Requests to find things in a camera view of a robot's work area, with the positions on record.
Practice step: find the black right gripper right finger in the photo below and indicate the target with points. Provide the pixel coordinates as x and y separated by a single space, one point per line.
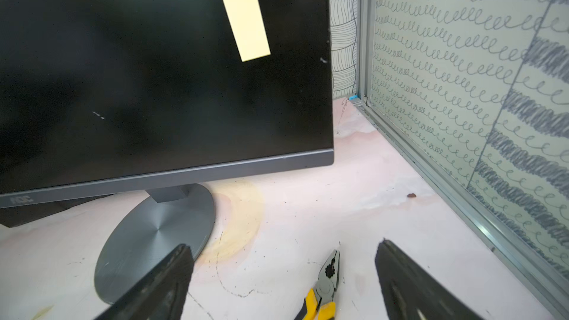
409 292

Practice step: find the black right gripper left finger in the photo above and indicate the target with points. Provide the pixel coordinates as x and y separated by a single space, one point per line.
161 294

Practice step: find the yellow sticky note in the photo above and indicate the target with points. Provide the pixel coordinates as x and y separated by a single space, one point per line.
248 28

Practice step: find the grey round monitor stand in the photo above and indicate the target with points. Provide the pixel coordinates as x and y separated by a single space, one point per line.
167 218

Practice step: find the black AOC computer monitor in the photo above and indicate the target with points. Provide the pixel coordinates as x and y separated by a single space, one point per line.
94 91

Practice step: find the yellow black pliers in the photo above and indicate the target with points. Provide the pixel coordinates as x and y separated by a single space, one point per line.
319 302

